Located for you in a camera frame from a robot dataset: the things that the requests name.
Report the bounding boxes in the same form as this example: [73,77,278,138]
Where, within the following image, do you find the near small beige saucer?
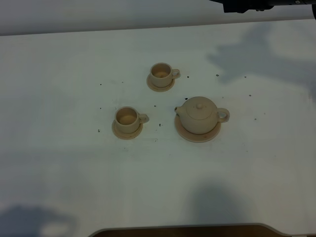
[112,121,143,140]

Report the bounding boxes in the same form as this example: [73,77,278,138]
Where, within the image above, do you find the near beige teacup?
[115,107,149,134]

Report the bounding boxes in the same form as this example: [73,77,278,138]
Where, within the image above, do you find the beige teacup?
[115,107,149,134]
[149,63,181,88]

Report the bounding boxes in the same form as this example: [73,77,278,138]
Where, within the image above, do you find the beige ceramic teapot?
[174,96,230,135]

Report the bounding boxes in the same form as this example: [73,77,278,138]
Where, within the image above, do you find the far small beige saucer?
[147,73,175,92]

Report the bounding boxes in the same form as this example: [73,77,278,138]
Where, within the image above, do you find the brown wooden board edge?
[92,224,316,237]

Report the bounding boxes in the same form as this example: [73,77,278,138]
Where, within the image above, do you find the large beige teapot saucer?
[174,115,221,143]

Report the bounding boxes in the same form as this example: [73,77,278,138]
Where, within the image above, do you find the far beige teacup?
[149,63,181,88]

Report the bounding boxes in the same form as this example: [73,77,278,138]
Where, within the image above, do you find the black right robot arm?
[212,0,316,13]

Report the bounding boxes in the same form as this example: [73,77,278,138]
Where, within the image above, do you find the small beige saucer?
[147,73,175,92]
[112,121,143,140]

